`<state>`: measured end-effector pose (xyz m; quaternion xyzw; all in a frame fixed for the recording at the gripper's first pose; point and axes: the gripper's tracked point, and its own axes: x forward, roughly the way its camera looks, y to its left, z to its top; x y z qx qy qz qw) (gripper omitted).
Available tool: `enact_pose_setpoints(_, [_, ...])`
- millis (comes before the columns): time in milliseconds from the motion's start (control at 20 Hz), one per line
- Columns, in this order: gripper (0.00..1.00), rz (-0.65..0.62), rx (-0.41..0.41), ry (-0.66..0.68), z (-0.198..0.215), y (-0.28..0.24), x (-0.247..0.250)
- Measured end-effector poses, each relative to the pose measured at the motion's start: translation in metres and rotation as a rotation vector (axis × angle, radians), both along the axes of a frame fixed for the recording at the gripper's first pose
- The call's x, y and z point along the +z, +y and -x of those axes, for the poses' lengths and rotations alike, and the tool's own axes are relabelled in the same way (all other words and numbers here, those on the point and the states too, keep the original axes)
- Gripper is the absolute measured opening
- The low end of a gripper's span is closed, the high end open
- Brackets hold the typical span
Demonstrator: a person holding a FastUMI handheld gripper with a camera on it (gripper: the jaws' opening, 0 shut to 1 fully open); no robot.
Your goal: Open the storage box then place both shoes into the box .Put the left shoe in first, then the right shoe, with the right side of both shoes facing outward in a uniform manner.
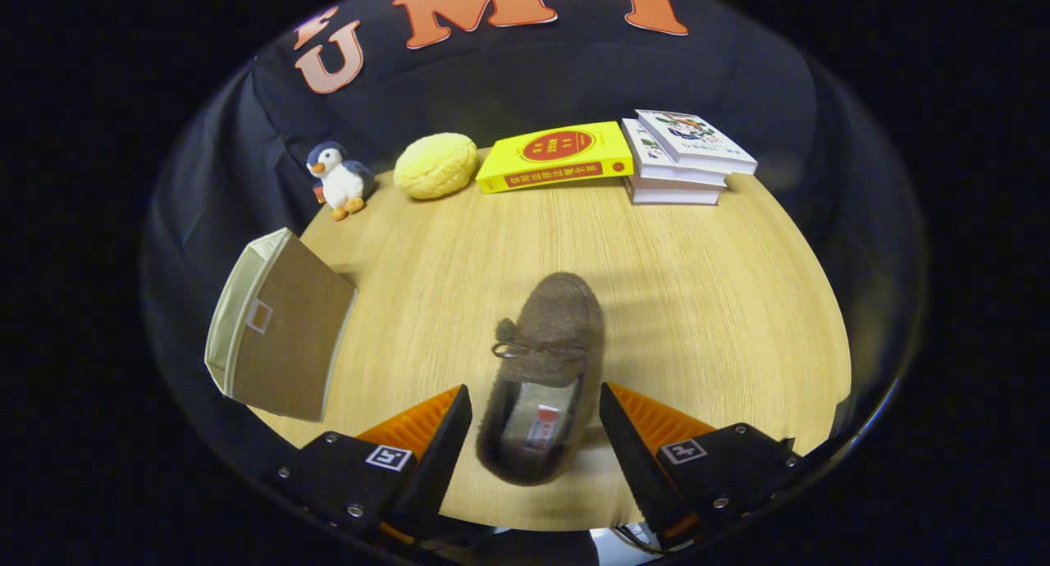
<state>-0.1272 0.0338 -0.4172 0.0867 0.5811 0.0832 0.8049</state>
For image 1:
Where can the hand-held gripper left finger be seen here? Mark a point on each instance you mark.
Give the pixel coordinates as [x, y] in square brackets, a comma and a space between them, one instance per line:
[439, 467]

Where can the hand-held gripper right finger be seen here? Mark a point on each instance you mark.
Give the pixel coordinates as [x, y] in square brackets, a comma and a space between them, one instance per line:
[640, 476]

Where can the brown fuzzy shoe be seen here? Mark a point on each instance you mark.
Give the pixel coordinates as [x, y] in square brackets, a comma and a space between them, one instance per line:
[558, 320]

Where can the brown fabric storage box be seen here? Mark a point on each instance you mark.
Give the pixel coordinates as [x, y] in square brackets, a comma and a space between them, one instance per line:
[287, 344]

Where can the penguin plush toy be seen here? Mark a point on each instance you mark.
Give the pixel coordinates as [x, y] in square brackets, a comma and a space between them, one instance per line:
[340, 184]

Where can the yellow round plush cushion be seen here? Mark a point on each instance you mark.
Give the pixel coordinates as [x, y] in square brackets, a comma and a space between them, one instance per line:
[435, 166]

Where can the yellow book with red circle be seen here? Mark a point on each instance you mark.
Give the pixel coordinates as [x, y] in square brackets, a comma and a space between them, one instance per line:
[558, 152]

